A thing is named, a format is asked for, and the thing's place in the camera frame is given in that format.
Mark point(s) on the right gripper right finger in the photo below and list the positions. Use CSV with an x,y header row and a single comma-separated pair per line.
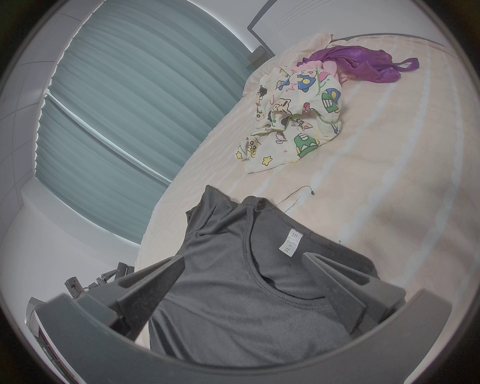
x,y
348,296

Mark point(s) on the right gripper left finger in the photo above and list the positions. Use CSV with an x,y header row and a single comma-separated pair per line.
x,y
150,292

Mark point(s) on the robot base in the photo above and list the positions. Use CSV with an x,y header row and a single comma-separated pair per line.
x,y
34,318

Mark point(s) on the bed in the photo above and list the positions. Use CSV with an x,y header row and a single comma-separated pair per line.
x,y
382,168

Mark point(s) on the black T-shirt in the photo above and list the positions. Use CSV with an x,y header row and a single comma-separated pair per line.
x,y
232,300

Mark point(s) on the blue-green curtain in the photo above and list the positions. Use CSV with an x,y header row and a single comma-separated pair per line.
x,y
86,161
150,75

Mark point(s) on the white printed pyjama top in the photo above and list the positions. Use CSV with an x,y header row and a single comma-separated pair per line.
x,y
296,123

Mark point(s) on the pink garment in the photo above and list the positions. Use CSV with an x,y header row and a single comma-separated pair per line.
x,y
333,69

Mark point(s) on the purple plastic bag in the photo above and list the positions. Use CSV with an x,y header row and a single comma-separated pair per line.
x,y
360,62

